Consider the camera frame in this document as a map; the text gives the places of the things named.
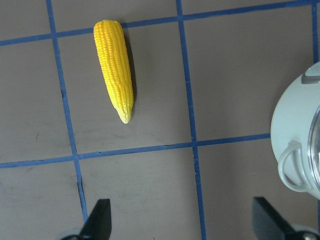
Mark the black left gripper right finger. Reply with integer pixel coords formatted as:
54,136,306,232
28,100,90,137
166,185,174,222
252,197,297,240

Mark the yellow corn cob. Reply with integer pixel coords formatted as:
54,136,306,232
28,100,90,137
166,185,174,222
93,20,134,124

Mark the pale green electric pot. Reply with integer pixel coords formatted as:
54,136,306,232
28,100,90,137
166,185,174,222
270,62,320,199

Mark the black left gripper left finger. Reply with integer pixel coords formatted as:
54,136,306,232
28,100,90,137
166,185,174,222
79,199,111,240

